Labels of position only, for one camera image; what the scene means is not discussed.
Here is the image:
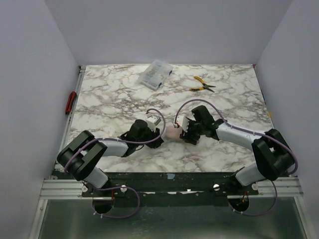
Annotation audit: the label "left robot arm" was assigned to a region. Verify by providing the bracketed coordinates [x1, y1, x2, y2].
[57, 115, 163, 188]

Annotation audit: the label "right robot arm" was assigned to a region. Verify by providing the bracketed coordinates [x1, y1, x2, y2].
[174, 105, 295, 188]

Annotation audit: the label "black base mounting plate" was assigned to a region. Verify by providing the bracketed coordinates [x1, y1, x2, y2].
[82, 172, 258, 207]

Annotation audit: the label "clear plastic organizer box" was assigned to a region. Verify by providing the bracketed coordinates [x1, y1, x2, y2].
[138, 60, 173, 91]

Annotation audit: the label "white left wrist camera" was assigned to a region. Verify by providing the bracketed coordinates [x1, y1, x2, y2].
[146, 115, 161, 132]

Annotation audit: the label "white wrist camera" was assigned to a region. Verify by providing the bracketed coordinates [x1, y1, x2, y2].
[173, 116, 190, 132]
[146, 115, 161, 132]

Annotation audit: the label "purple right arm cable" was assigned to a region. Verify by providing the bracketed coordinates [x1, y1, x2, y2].
[174, 99, 299, 216]

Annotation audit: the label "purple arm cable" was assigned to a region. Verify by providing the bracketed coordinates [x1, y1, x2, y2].
[174, 99, 299, 216]
[63, 108, 166, 220]

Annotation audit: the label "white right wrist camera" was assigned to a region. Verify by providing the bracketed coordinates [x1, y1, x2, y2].
[173, 116, 190, 132]

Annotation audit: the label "yellow handled pliers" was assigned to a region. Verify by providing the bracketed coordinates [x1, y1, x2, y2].
[189, 76, 215, 92]

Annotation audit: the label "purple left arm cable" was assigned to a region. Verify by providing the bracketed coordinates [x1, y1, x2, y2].
[63, 108, 166, 220]

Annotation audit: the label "red black handled tool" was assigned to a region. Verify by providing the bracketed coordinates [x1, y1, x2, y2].
[65, 91, 77, 115]

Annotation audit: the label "aluminium frame rail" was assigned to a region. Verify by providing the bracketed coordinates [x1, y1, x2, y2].
[39, 179, 83, 200]

